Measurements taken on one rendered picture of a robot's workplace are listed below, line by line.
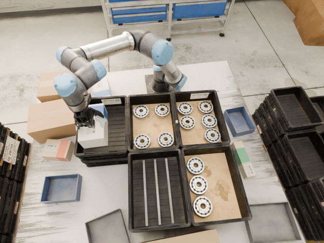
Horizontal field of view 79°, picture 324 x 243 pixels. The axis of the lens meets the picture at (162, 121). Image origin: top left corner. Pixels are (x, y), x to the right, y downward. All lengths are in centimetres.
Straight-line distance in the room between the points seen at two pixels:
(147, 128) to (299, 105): 147
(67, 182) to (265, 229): 122
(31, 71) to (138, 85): 186
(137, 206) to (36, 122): 84
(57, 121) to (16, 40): 251
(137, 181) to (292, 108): 157
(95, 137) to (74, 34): 269
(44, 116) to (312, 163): 211
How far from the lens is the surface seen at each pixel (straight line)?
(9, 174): 208
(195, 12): 308
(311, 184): 191
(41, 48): 348
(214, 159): 127
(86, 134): 100
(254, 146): 154
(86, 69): 80
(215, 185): 122
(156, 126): 131
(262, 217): 142
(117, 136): 130
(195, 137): 130
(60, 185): 144
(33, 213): 148
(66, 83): 75
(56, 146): 147
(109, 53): 98
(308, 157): 213
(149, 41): 103
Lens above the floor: 199
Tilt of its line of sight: 60 degrees down
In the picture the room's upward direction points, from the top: 2 degrees clockwise
